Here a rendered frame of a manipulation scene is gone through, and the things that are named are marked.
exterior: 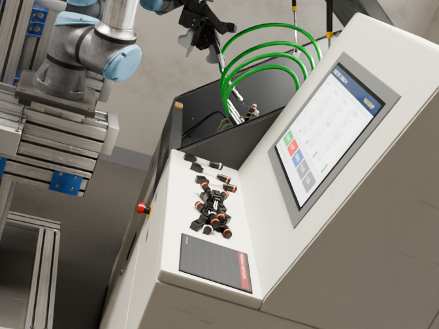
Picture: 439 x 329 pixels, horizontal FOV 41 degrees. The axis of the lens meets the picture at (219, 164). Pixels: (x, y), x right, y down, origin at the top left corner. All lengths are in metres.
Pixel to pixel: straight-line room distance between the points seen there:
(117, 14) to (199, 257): 0.69
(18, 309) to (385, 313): 1.36
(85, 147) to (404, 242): 0.99
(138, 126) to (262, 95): 1.73
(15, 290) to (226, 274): 1.21
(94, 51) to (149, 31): 2.24
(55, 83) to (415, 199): 1.03
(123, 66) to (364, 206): 0.79
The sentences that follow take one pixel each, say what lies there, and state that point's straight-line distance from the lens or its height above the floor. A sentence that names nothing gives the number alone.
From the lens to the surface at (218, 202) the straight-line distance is 1.47.
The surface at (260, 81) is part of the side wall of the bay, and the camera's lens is 2.45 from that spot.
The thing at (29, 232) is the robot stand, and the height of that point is 0.21.
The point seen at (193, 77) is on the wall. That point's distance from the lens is 3.98.
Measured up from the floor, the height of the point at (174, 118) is 0.95.
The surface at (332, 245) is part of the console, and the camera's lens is 1.19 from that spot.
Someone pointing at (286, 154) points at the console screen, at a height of 1.16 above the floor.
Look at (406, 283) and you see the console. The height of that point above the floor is 1.11.
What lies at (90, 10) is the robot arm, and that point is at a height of 1.21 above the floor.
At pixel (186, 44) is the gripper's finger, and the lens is 2.00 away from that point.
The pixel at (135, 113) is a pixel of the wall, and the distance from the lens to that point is 4.02.
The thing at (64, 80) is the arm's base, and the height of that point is 1.09.
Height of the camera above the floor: 1.58
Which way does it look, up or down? 19 degrees down
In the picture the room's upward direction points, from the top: 22 degrees clockwise
